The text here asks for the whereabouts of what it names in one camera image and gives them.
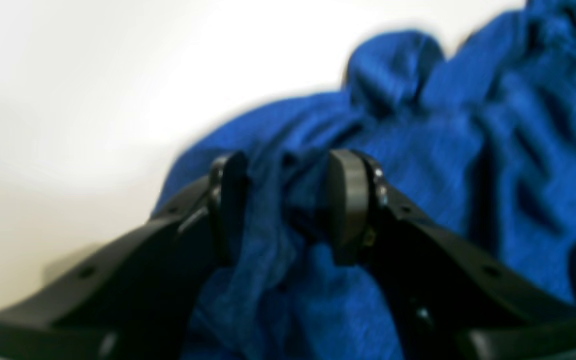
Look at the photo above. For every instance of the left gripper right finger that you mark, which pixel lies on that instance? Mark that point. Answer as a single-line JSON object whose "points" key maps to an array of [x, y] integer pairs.
{"points": [[448, 298]]}

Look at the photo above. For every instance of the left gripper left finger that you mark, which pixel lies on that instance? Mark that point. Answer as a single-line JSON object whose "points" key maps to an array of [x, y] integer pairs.
{"points": [[133, 298]]}

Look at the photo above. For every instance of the dark blue t-shirt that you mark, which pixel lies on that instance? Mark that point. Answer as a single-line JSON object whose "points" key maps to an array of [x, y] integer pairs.
{"points": [[484, 142]]}

